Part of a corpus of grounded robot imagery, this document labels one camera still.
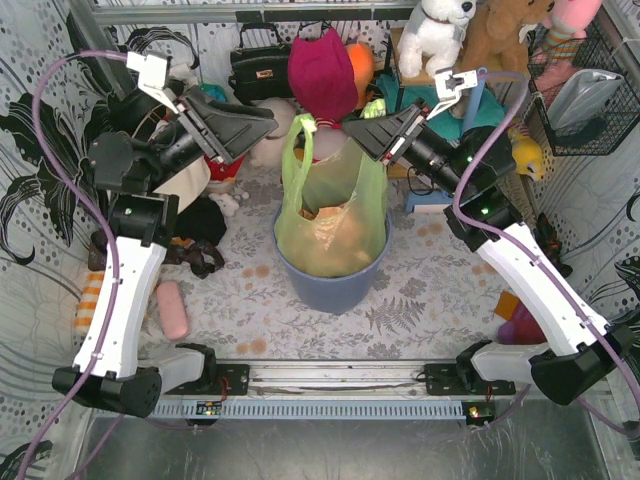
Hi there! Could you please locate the green trash bag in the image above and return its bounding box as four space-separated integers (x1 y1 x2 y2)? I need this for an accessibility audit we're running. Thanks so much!
274 113 388 278

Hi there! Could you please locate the blue trash bin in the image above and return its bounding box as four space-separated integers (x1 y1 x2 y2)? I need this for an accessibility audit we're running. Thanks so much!
271 208 393 315

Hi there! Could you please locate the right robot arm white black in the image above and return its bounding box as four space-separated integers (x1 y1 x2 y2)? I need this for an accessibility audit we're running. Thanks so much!
343 104 639 405

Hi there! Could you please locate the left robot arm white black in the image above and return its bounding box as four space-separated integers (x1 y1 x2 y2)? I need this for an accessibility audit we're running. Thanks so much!
52 90 278 418

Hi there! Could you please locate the cream canvas tote bag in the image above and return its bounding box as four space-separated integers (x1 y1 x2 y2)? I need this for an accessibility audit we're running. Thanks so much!
153 156 211 214

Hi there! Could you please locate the magenta cloth bag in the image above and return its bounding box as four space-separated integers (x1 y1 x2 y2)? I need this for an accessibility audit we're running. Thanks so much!
288 27 359 121

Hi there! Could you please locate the colourful printed cloth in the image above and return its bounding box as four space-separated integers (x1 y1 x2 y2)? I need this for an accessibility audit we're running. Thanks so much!
200 83 228 103

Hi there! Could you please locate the black hat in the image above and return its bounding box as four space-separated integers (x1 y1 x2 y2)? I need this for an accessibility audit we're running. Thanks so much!
107 90 166 140

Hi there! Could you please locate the white sheep plush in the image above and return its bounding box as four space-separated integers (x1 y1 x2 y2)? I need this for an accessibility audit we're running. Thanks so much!
249 97 296 168

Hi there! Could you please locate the pink white plush doll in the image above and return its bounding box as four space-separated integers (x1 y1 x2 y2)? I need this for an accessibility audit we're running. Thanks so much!
313 118 348 162

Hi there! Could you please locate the black leather handbag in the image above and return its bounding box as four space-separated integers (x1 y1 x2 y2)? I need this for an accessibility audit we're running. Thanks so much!
228 22 294 105

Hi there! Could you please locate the yellow duck plush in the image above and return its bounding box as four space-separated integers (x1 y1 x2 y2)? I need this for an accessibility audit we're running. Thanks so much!
508 127 544 181

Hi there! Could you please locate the teal folded cloth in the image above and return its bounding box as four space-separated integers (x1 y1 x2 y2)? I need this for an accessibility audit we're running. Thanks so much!
375 73 507 144

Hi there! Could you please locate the black orange toy figure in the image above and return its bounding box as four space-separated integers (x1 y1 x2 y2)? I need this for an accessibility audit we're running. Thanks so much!
534 213 573 278

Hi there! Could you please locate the orange plush toy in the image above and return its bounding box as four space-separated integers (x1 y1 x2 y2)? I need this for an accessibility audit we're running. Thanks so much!
346 42 375 109

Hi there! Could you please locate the brown patterned sandal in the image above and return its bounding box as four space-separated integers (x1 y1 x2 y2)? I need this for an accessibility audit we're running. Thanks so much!
163 240 225 279

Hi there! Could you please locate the black metal wooden shelf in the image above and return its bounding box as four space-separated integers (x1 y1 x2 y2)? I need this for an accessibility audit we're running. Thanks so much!
376 27 508 143

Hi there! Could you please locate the white dog plush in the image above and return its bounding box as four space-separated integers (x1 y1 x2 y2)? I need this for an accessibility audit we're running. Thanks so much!
398 0 476 78

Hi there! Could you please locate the orange checkered towel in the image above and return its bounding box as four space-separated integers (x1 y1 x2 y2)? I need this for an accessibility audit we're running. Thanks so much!
74 271 104 335

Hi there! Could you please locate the purple striped sock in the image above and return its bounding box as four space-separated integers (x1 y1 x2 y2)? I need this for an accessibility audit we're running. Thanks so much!
494 291 546 345

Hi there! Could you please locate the brown teddy bear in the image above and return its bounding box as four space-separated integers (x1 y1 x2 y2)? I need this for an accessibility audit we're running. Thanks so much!
459 0 555 74

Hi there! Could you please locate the silver foil pouch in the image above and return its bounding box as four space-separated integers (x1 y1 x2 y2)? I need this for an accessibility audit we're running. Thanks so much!
547 69 624 130

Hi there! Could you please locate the pink rolled cloth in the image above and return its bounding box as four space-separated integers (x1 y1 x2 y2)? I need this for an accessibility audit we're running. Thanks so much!
156 281 189 341

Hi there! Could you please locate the pink plush toy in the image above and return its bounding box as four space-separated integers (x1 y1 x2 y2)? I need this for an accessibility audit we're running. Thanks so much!
531 0 602 64

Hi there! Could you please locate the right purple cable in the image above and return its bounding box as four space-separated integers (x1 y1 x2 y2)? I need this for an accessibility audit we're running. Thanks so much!
452 69 640 436

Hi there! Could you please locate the purple cable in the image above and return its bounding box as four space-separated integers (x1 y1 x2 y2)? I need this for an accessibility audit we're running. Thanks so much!
452 69 640 436
12 49 131 480

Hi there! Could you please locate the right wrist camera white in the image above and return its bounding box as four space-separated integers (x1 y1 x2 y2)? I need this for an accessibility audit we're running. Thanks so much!
427 69 478 120

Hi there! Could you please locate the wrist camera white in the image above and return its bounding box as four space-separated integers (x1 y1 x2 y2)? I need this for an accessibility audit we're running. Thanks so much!
126 51 179 114
427 69 478 120

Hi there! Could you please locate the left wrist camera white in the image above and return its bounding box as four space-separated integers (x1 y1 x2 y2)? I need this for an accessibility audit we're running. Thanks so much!
126 51 179 114

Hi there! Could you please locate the black wire basket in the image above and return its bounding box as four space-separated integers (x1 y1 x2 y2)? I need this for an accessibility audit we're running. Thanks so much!
528 23 639 157

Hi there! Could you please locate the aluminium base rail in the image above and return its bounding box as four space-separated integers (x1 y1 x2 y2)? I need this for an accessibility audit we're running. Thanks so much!
145 360 525 424

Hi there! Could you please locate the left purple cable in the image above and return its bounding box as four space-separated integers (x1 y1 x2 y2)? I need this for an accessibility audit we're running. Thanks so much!
12 49 131 480

